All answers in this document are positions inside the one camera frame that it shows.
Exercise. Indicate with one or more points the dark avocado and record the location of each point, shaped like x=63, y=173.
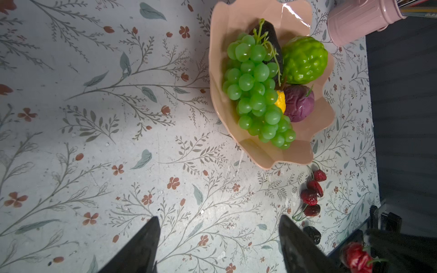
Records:
x=266, y=36

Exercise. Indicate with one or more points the green custard apple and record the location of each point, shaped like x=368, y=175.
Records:
x=304, y=60

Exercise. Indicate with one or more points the dark black cherry pair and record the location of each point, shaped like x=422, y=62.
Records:
x=313, y=234

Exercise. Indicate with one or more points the red cherry pair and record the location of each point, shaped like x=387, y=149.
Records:
x=355, y=257

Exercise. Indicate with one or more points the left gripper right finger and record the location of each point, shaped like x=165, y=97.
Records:
x=300, y=255

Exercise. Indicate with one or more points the pink faceted fruit bowl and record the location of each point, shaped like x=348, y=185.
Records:
x=289, y=19

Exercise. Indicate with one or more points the pink pencil cup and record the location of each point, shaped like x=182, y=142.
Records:
x=354, y=19

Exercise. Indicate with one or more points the red cherry cluster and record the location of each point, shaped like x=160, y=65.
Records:
x=310, y=195

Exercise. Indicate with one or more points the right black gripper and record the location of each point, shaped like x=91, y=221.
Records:
x=405, y=253

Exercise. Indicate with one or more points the yellow lemon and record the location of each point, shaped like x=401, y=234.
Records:
x=281, y=101

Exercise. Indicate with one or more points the purple fig fruit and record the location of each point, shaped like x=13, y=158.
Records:
x=300, y=101

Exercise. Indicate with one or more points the pencils in pink cup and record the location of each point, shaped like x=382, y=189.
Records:
x=418, y=8

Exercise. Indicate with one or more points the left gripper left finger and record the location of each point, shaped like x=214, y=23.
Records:
x=138, y=255

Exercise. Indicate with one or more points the green grape bunch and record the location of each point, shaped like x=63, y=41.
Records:
x=248, y=83

